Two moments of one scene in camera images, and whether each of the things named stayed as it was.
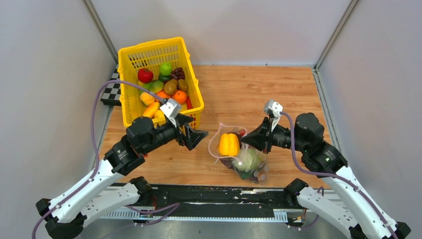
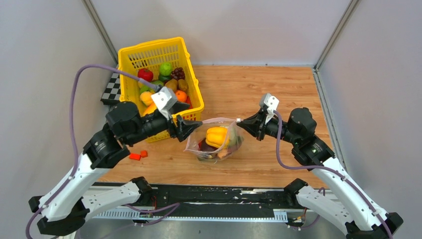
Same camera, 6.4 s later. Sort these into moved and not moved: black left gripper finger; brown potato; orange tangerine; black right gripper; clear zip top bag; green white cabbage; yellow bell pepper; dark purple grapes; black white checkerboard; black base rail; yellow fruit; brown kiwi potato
Moved: black left gripper finger; green white cabbage; black right gripper; yellow bell pepper; clear zip top bag
Not moved: dark purple grapes; brown potato; black white checkerboard; black base rail; brown kiwi potato; orange tangerine; yellow fruit
